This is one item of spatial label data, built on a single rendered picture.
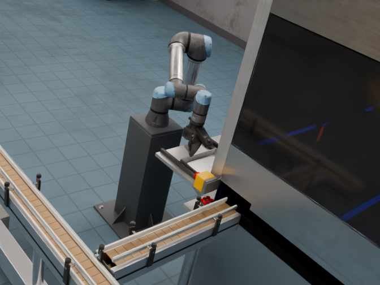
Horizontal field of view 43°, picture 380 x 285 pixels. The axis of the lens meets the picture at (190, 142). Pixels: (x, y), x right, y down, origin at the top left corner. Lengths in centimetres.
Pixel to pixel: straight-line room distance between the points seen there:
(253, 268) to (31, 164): 220
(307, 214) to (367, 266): 29
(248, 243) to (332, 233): 45
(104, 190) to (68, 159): 47
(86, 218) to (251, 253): 152
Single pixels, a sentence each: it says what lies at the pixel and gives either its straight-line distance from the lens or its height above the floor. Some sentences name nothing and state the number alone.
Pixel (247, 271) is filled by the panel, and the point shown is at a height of 70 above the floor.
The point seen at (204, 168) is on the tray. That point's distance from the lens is 251.
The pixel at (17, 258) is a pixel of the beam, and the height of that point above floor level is 55.
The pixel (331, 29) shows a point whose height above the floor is 183.
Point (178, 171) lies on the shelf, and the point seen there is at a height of 88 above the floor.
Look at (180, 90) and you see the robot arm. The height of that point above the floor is 125.
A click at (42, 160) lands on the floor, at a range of 395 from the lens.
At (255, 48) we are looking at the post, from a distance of 195.
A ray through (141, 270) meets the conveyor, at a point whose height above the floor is 87.
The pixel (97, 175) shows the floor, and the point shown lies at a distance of 383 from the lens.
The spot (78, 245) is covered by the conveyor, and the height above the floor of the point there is 93.
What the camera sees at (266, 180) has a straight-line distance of 202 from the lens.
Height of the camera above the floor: 221
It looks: 29 degrees down
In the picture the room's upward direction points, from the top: 14 degrees clockwise
